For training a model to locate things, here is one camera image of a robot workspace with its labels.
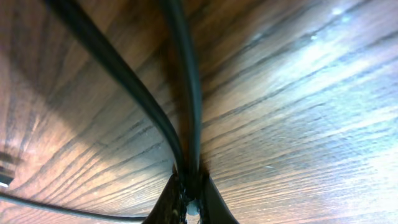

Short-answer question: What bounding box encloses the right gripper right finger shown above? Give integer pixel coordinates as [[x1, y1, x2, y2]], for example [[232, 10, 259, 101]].
[[200, 175, 239, 224]]

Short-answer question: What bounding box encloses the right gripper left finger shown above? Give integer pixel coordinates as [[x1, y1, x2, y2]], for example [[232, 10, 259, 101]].
[[142, 174, 187, 224]]

